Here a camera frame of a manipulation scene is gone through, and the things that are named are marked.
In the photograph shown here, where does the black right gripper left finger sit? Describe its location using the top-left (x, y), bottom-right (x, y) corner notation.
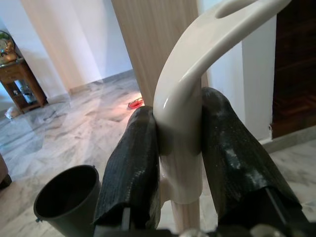
top-left (91, 106), bottom-right (161, 230)

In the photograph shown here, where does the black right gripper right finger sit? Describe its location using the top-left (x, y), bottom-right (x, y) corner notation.
top-left (200, 86), bottom-right (309, 223)

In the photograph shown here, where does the beige long-handled dustpan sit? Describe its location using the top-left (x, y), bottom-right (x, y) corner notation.
top-left (153, 0), bottom-right (292, 237)

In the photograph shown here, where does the red flat object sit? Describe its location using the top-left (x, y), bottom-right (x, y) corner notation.
top-left (127, 97), bottom-right (145, 109)

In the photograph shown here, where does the black plastic bucket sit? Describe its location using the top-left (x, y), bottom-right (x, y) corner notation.
top-left (33, 164), bottom-right (102, 237)

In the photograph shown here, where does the dark brown wooden door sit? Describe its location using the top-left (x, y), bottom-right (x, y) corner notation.
top-left (271, 0), bottom-right (316, 139)

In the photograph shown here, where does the dark brown furniture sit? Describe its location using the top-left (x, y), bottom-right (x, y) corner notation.
top-left (0, 153), bottom-right (12, 191)

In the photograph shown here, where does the white bag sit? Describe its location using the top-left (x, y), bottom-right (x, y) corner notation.
top-left (4, 106), bottom-right (19, 119)

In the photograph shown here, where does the brown wooden glass cabinet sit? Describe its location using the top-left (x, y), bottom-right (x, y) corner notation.
top-left (0, 58), bottom-right (49, 114)

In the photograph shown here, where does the brass ornament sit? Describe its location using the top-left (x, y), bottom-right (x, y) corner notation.
top-left (0, 30), bottom-right (19, 66)

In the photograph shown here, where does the beige wood grain post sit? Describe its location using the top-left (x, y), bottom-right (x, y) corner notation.
top-left (111, 0), bottom-right (209, 111)

